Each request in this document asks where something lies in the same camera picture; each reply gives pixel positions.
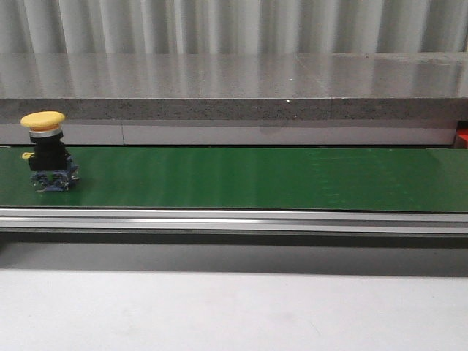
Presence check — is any green conveyor belt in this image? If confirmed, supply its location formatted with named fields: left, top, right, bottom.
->
left=1, top=146, right=467, bottom=212

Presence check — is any grey stone countertop slab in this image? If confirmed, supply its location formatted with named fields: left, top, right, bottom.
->
left=1, top=53, right=467, bottom=121

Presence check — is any red plastic tray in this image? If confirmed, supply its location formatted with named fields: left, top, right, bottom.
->
left=453, top=121, right=468, bottom=149

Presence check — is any white corrugated curtain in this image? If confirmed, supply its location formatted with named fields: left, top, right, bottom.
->
left=1, top=1, right=467, bottom=54

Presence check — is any aluminium conveyor frame rail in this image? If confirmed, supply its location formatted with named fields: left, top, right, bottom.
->
left=1, top=208, right=467, bottom=235

